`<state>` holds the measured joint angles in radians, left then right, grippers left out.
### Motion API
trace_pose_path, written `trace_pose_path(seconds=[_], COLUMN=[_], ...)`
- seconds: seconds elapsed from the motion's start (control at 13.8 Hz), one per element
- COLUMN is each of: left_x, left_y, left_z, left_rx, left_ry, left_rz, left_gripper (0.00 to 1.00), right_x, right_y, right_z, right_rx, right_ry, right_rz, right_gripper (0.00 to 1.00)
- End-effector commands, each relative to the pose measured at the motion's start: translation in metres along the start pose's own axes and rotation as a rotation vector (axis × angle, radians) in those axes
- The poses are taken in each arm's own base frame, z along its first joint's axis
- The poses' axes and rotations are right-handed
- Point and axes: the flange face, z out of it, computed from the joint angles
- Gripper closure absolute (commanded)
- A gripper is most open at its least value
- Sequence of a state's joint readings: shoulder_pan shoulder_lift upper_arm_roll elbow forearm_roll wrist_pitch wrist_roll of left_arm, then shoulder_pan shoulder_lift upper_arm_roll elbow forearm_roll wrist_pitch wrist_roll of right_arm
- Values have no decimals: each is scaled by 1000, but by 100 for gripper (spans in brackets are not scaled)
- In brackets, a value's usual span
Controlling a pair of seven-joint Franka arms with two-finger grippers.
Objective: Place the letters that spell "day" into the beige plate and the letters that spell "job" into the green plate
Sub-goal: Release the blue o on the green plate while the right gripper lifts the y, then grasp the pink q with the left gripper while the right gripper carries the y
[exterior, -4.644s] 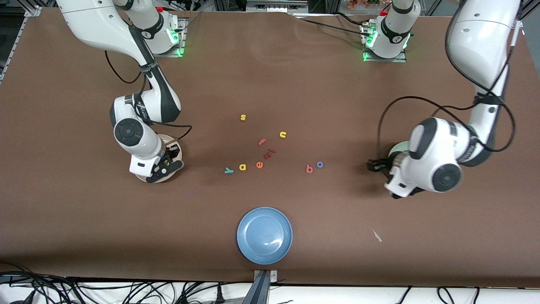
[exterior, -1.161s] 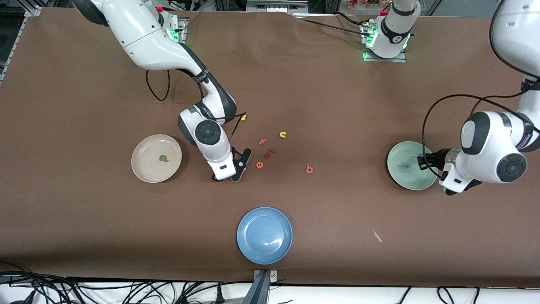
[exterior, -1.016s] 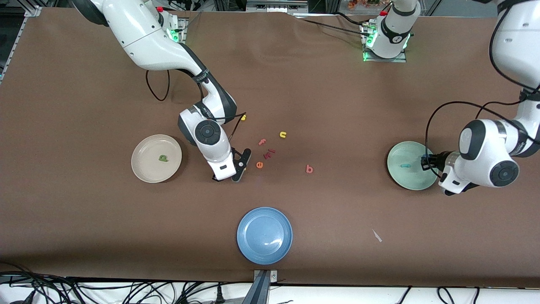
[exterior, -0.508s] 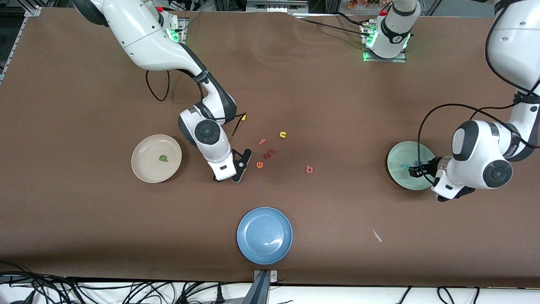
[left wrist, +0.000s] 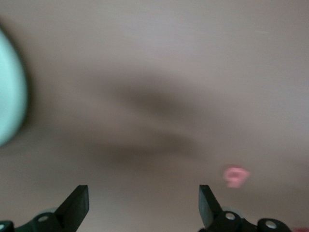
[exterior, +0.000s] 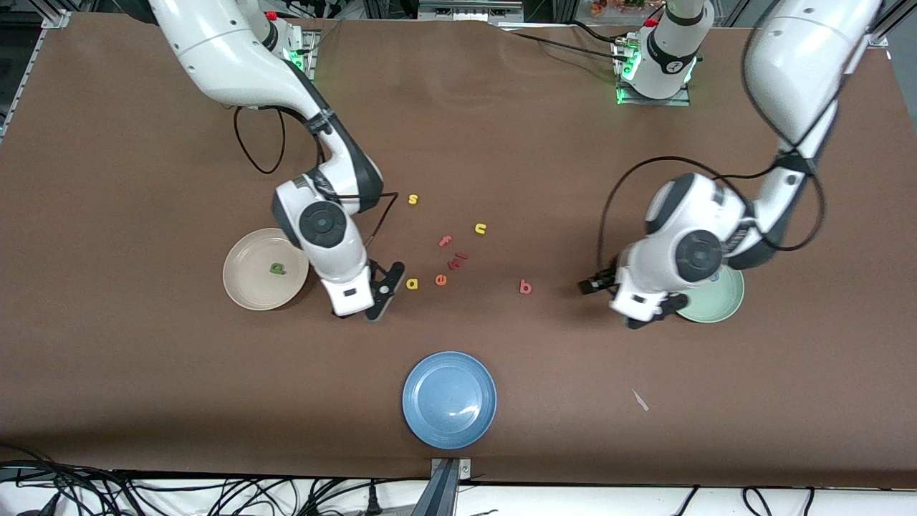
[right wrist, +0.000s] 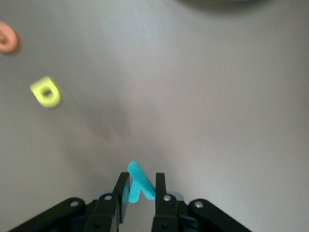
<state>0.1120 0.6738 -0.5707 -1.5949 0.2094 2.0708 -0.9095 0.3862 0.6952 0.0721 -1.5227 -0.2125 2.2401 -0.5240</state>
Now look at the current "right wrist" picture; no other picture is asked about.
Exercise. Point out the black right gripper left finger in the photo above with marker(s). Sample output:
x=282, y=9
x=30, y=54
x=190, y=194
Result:
x=103, y=212

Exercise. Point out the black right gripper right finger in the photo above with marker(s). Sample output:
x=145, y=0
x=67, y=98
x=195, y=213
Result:
x=166, y=212

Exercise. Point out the cyan foam letter y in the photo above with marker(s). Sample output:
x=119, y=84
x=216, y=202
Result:
x=137, y=176

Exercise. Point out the brown table cover sheet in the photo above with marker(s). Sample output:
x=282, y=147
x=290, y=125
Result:
x=193, y=96

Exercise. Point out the yellow foam letter a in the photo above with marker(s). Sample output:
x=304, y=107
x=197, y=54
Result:
x=51, y=101

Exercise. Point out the orange foam letter e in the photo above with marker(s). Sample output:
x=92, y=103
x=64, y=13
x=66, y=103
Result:
x=12, y=46

